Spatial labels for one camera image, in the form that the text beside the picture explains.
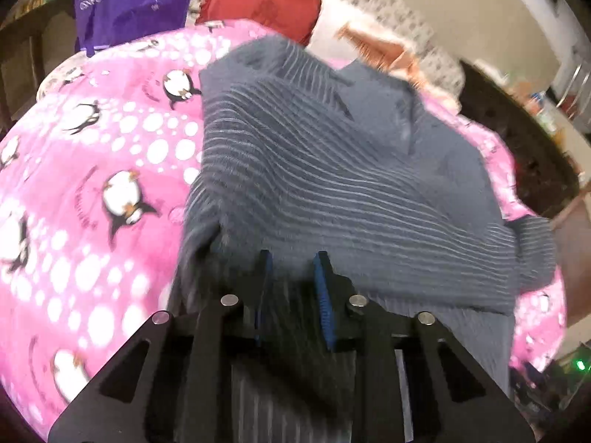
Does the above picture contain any grey striped sweater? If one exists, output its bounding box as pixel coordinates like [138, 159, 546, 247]
[167, 34, 558, 398]

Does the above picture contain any dark brown furniture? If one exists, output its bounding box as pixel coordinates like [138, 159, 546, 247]
[459, 60, 581, 220]

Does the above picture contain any wooden side table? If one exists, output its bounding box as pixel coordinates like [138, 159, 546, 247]
[0, 0, 77, 125]

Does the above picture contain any red pillow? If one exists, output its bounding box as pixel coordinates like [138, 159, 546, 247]
[196, 0, 322, 47]

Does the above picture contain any white and orange cloth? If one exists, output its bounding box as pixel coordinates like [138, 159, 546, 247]
[307, 0, 423, 86]

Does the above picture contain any pink penguin print blanket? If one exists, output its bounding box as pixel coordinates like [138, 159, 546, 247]
[0, 21, 568, 442]

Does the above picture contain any purple shopping bag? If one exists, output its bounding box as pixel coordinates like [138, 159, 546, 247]
[74, 0, 199, 56]

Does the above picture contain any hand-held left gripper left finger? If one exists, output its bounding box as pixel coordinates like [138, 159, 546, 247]
[48, 250, 274, 443]

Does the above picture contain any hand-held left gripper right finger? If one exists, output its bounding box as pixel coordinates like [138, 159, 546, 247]
[314, 251, 537, 443]

